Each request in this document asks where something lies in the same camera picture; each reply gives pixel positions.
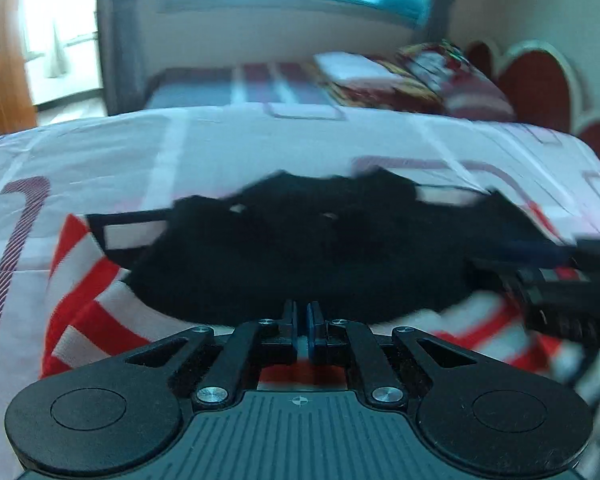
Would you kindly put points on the bed with patterned sheet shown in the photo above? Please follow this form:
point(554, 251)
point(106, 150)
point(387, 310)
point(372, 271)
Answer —
point(105, 160)

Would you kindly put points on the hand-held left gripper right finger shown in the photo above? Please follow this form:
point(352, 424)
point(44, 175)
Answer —
point(311, 322)

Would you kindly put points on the red scalloped headboard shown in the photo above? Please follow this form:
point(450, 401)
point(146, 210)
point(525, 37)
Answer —
point(545, 90)

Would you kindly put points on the sheer white curtain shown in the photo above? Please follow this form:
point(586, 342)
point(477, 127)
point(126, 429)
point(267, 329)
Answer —
point(60, 25)

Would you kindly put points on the brown wooden door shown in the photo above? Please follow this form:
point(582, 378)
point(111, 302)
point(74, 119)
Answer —
point(0, 60)

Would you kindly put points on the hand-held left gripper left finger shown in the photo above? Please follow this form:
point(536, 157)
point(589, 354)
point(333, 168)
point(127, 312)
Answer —
point(292, 322)

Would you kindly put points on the striped cartoon knit sweater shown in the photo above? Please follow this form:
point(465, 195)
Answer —
point(300, 255)

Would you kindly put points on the striped red pillow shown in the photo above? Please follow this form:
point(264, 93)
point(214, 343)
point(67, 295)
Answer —
point(455, 85)

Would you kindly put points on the folded red patterned blanket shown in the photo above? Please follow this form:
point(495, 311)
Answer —
point(385, 91)

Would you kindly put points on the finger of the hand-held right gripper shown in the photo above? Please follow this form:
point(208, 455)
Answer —
point(540, 251)

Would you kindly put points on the bed with striped sheet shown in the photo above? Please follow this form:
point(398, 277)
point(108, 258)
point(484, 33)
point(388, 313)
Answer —
point(260, 85)

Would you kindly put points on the teal quilt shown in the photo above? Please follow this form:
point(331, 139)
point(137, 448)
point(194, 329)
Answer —
point(385, 1)

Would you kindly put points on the folded white cloth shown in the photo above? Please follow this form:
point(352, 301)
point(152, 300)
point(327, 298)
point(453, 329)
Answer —
point(352, 66)

